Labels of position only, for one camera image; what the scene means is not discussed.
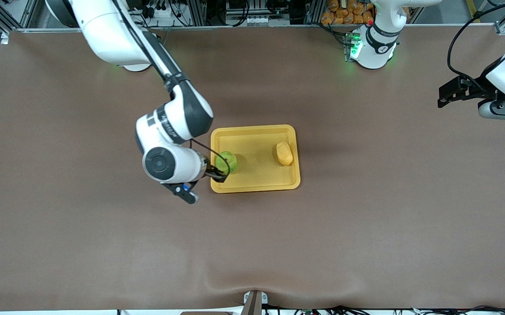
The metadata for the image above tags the yellow bar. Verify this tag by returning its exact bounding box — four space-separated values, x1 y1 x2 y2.
466 0 483 19

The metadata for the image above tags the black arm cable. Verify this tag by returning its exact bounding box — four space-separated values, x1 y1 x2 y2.
112 0 231 176
447 0 505 88

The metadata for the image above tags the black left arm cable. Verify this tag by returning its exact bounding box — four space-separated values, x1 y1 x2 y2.
447 0 505 88

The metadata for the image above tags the silver table edge rail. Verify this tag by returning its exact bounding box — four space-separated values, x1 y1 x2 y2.
14 23 498 34

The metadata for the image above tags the orange items pile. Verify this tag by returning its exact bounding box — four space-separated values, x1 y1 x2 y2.
321 0 374 25

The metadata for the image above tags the yellow plastic tray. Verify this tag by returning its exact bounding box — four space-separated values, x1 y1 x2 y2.
210 124 301 194

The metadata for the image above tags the white power strip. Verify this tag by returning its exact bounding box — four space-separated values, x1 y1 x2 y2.
145 2 178 19

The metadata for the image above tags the brown table mat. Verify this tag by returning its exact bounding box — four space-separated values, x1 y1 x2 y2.
0 24 505 312

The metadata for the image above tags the yellow potato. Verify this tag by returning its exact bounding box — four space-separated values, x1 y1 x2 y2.
276 141 294 166

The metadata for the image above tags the green apple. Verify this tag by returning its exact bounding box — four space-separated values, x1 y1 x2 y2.
214 150 238 174

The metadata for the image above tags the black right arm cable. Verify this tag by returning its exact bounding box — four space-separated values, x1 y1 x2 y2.
112 0 231 176

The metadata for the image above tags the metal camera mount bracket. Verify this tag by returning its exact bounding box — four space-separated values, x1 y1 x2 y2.
243 290 268 315

